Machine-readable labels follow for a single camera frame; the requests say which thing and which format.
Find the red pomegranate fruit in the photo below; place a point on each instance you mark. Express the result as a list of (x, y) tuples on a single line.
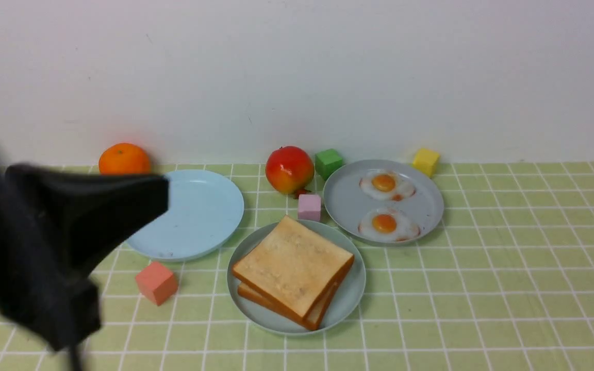
[(289, 170)]

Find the fried egg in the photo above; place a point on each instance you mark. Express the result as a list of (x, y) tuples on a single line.
[(386, 186), (387, 225)]

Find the yellow cube block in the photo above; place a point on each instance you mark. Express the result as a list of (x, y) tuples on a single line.
[(426, 161)]

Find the pink cube block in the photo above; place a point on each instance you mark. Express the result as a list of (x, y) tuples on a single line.
[(310, 207)]

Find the orange fruit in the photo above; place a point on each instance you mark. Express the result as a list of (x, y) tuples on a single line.
[(124, 158)]

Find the green cube block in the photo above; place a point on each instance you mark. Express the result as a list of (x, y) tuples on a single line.
[(328, 161)]

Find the teal centre plate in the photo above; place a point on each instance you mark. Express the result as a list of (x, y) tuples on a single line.
[(343, 302)]

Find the grey right plate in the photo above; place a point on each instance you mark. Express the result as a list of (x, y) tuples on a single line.
[(346, 204)]

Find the toast slice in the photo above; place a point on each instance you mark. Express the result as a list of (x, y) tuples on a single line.
[(294, 268), (276, 309)]

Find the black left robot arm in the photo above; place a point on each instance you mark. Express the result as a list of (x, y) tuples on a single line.
[(55, 229)]

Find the back fried egg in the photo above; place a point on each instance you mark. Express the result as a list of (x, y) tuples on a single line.
[(386, 186)]

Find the salmon red cube block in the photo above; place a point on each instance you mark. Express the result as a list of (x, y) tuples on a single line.
[(156, 283)]

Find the light blue left plate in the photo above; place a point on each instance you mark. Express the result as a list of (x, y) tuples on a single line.
[(204, 210)]

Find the front fried egg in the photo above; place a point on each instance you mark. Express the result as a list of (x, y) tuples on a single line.
[(387, 225)]

